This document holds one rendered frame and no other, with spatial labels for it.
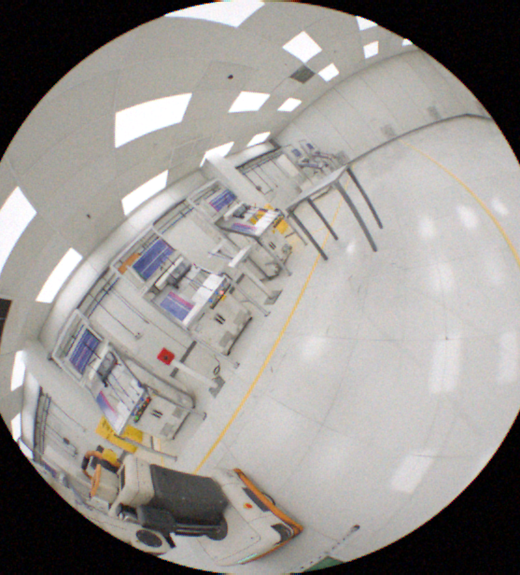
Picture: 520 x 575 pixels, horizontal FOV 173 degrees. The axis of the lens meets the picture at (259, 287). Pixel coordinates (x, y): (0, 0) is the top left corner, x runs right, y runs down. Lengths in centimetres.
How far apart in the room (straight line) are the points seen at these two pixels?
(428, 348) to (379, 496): 80
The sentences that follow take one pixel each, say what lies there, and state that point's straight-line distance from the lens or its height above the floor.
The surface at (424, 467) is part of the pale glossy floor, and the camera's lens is 105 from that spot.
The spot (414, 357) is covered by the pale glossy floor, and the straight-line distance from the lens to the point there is 111.
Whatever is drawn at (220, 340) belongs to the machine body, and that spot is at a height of 22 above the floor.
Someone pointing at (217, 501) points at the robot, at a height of 38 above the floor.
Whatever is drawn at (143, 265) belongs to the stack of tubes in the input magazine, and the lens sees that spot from 223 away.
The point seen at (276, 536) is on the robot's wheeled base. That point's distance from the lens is 106.
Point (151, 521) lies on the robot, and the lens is 93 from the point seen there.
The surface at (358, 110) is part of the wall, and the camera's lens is 813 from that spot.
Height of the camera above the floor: 103
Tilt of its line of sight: 20 degrees down
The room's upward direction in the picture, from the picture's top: 46 degrees counter-clockwise
